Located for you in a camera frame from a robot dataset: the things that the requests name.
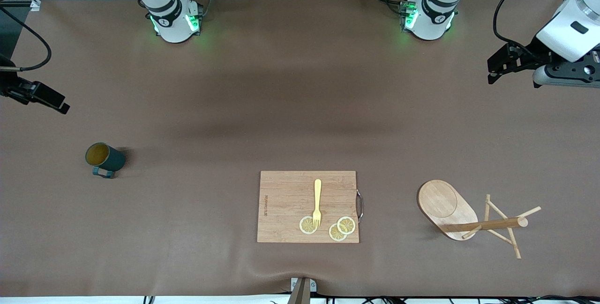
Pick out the yellow plastic fork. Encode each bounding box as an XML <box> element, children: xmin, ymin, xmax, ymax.
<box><xmin>312</xmin><ymin>179</ymin><xmax>323</xmax><ymax>229</ymax></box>

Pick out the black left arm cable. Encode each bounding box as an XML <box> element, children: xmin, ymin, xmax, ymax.
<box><xmin>492</xmin><ymin>0</ymin><xmax>558</xmax><ymax>57</ymax></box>

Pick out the teal mug with yellow inside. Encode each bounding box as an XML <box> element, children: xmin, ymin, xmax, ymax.
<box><xmin>85</xmin><ymin>142</ymin><xmax>127</xmax><ymax>179</ymax></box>

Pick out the wooden mug tree rack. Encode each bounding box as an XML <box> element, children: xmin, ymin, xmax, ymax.
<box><xmin>417</xmin><ymin>179</ymin><xmax>542</xmax><ymax>260</ymax></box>

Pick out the bamboo cutting board, metal handle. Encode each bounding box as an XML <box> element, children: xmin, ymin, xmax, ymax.
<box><xmin>257</xmin><ymin>171</ymin><xmax>364</xmax><ymax>244</ymax></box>

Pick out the brown table mat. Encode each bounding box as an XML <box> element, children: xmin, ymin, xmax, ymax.
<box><xmin>0</xmin><ymin>0</ymin><xmax>600</xmax><ymax>297</ymax></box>

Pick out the aluminium camera mount profile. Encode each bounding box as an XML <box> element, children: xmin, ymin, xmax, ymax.
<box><xmin>287</xmin><ymin>277</ymin><xmax>317</xmax><ymax>304</ymax></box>

